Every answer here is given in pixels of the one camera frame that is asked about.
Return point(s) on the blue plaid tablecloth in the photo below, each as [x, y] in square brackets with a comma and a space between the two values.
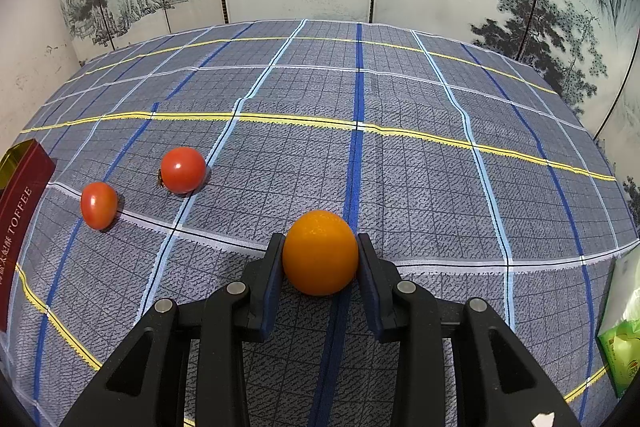
[400, 187]

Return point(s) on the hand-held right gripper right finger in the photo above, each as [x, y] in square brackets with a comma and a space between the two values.
[367, 282]

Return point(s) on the red tomato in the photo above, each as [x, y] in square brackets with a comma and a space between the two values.
[99, 205]
[183, 169]

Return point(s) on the green plastic packet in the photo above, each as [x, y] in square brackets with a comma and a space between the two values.
[622, 347]

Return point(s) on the yellow orange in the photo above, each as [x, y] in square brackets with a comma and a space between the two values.
[320, 254]

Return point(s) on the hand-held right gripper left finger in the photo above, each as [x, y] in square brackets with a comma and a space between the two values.
[272, 277]

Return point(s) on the gold tin box red outside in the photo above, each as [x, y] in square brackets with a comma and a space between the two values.
[25, 217]

